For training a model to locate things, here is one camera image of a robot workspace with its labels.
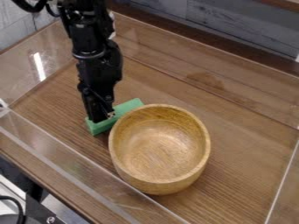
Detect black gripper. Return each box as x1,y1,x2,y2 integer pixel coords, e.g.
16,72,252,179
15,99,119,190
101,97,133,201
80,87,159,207
72,39,123,123

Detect green rectangular block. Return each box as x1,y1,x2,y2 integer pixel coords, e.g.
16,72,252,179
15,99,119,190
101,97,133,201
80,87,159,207
85,98,144,136

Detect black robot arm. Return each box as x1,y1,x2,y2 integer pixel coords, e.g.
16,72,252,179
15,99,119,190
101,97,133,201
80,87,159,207
12,0,123,123

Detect brown wooden bowl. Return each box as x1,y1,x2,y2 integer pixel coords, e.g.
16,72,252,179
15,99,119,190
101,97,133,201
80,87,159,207
108,104,211,195

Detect clear acrylic tray walls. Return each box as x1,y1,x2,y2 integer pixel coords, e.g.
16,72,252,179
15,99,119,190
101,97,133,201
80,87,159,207
0,15,299,224

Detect black cable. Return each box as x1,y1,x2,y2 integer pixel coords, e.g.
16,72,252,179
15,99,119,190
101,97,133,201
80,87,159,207
0,195,27,224

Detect black metal bracket with screw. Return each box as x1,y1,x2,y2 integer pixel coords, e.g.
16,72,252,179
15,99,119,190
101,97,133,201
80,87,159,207
24,194,65,224

